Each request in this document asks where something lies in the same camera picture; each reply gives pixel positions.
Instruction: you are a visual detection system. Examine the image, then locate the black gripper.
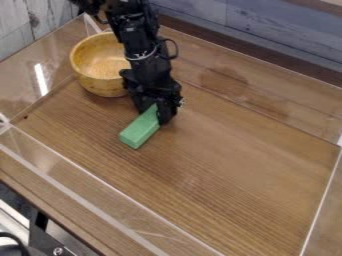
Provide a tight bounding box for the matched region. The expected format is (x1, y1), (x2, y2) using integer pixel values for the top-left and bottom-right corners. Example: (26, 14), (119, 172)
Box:
(120, 39), (183, 125)

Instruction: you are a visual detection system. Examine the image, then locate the green rectangular block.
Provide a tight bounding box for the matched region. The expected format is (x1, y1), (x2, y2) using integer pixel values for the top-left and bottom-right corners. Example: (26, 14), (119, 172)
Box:
(119, 104), (160, 149)

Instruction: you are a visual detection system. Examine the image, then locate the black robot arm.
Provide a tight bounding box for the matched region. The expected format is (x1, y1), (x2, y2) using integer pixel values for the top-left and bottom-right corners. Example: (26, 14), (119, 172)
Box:
(69, 0), (183, 125)

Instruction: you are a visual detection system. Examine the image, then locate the brown wooden bowl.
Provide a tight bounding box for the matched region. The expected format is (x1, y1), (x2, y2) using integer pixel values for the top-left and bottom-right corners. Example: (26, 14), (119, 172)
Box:
(69, 32), (129, 98)

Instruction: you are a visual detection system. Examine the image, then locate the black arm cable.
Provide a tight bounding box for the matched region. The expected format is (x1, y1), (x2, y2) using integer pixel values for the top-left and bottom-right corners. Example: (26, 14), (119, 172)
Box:
(157, 38), (180, 62)

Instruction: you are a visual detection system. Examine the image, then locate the black metal table bracket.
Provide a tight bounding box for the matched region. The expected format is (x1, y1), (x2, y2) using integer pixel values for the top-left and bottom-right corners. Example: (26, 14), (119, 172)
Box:
(28, 212), (76, 256)

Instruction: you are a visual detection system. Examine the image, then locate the black cable bottom left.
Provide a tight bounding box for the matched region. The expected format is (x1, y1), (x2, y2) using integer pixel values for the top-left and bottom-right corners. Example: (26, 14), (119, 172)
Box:
(0, 231), (32, 256)

